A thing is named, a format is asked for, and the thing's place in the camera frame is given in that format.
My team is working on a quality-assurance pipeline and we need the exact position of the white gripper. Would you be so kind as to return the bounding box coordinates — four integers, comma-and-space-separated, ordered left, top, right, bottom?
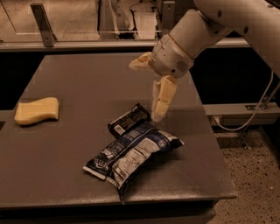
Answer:
129, 34, 193, 123

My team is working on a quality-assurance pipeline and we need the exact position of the black rxbar chocolate wrapper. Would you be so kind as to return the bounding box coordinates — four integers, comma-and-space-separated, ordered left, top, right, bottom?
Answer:
108, 103, 151, 138

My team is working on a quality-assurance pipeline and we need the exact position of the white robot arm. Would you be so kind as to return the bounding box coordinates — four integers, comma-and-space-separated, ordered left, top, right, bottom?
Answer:
129, 0, 280, 122

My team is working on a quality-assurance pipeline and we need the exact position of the blue chip bag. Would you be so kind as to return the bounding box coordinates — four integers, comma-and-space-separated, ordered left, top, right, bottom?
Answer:
82, 122, 184, 203

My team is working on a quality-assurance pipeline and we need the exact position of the yellow sponge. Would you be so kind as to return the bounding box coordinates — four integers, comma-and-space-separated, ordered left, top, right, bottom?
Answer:
14, 97, 60, 125

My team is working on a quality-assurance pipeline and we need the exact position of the horizontal metal rail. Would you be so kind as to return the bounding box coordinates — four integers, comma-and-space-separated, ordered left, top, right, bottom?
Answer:
0, 38, 252, 53

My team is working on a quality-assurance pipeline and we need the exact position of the right metal rail bracket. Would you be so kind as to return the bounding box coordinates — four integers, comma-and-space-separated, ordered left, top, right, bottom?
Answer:
161, 0, 175, 35

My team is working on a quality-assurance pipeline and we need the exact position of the metal rail bracket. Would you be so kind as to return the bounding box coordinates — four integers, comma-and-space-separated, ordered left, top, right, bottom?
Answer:
161, 0, 175, 35
30, 3, 56, 47

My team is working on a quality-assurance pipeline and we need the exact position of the left metal rail bracket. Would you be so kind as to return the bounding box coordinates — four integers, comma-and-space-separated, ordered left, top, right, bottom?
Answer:
30, 3, 56, 47

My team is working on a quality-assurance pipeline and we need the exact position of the white cable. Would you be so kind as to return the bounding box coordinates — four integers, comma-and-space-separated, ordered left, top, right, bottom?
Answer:
213, 69, 275, 132

